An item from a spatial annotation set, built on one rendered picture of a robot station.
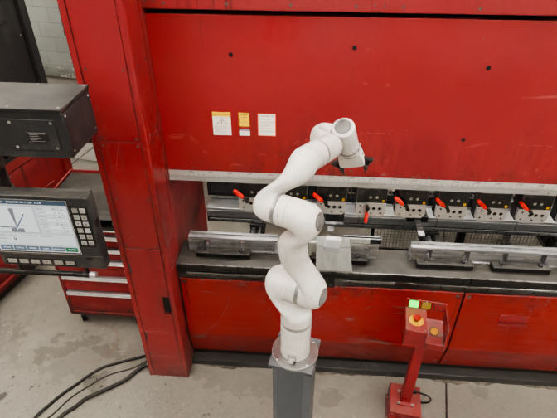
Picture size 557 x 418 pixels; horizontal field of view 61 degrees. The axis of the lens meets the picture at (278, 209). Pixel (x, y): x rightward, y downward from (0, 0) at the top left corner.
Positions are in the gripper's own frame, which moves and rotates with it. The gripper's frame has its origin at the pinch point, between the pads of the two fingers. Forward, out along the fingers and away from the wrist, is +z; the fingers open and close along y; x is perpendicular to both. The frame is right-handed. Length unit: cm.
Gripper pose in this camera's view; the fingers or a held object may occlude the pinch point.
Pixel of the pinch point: (354, 169)
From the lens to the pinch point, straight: 197.5
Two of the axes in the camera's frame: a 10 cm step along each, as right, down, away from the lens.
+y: -9.6, 0.8, 2.6
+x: -0.4, 9.1, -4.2
